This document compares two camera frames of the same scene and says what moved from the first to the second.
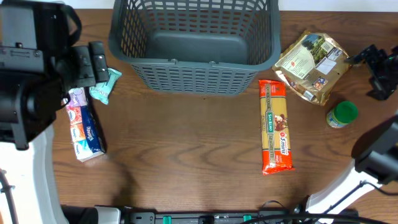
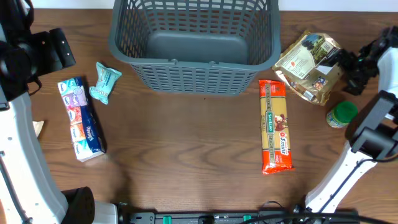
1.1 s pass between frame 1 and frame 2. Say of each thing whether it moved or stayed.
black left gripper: moved
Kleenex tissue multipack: stayed
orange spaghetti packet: stayed
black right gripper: moved
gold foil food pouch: stayed
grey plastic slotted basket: stayed
